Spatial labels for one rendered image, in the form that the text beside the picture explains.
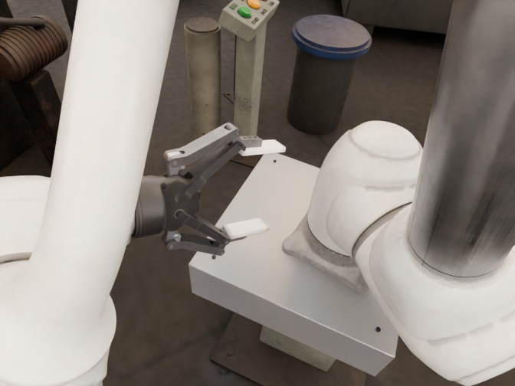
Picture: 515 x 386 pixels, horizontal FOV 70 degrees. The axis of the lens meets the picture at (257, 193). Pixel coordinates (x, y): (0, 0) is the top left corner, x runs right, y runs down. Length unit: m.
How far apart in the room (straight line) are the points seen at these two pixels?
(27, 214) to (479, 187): 0.39
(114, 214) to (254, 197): 0.58
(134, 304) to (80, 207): 0.97
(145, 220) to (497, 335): 0.41
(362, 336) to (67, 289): 0.52
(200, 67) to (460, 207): 1.12
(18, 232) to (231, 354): 0.78
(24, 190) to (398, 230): 0.41
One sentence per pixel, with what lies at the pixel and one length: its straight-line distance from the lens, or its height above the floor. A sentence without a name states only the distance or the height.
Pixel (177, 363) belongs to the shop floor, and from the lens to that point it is 1.12.
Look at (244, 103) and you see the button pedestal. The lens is 1.40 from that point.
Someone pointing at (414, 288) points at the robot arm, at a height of 0.70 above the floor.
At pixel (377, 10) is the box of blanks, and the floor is 0.21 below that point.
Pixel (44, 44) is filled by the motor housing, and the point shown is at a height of 0.49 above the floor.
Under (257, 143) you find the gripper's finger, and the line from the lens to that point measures 0.50.
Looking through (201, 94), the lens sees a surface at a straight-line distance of 1.40.
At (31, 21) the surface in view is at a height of 0.56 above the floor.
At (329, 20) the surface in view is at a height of 0.43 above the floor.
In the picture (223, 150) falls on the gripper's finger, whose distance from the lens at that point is 0.48.
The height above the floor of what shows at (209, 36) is 0.51.
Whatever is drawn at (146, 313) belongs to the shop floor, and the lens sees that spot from 1.18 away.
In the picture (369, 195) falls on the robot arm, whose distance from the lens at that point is 0.56.
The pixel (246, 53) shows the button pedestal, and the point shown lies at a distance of 1.30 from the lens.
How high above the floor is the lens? 1.06
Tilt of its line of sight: 48 degrees down
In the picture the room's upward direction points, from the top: 6 degrees clockwise
